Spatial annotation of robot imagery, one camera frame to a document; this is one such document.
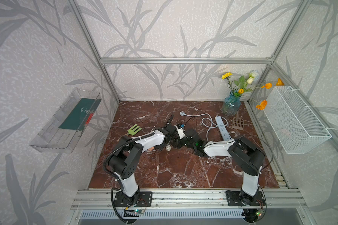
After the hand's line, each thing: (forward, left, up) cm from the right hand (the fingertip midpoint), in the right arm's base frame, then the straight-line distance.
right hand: (170, 137), depth 89 cm
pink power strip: (-7, +12, -2) cm, 14 cm away
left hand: (-1, +11, -5) cm, 12 cm away
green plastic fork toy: (+10, +29, -9) cm, 32 cm away
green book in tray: (-2, +43, +26) cm, 50 cm away
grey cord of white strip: (+26, -8, -8) cm, 28 cm away
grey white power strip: (+5, -37, -5) cm, 38 cm away
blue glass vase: (+26, -45, +2) cm, 53 cm away
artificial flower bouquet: (+29, -51, +18) cm, 61 cm away
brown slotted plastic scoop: (+16, -50, -7) cm, 54 cm away
